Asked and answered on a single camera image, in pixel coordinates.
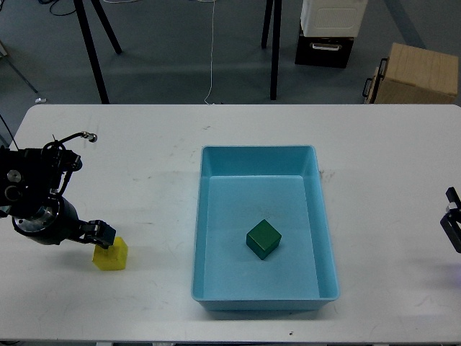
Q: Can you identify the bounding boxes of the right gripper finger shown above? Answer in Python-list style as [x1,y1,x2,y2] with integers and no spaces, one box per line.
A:
[440,187,460,252]

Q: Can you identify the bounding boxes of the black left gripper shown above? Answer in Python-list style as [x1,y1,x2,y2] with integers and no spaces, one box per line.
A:
[12,197,116,249]

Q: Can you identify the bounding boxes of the yellow cube block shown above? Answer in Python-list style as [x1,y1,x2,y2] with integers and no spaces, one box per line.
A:
[92,236,128,271]

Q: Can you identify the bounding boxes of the green cube block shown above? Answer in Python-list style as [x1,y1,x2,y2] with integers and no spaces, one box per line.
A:
[246,219,282,260]

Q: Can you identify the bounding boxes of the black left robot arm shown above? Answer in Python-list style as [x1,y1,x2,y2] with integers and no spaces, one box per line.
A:
[1,141,116,249]

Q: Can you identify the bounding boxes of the wooden plywood box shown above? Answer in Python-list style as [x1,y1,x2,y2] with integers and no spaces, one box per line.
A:
[362,43,459,105]

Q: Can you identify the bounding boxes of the light blue plastic bin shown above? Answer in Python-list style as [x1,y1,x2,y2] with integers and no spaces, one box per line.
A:
[192,146,340,311]

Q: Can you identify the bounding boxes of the black left table legs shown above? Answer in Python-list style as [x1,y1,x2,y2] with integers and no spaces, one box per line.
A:
[73,0,123,105]

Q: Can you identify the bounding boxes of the black table legs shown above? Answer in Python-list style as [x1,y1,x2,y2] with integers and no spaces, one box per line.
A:
[261,0,282,101]
[73,0,123,105]

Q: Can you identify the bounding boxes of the black right table legs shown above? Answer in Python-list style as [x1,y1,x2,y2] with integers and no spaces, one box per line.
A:
[261,0,282,101]

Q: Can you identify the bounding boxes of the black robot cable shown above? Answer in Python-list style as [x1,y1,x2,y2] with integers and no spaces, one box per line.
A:
[42,131,98,159]

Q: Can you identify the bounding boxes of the black crate with handle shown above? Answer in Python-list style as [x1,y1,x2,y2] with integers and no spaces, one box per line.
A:
[295,28,354,68]

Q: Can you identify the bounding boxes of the white hanging cord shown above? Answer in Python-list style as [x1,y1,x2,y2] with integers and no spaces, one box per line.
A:
[203,0,225,107]

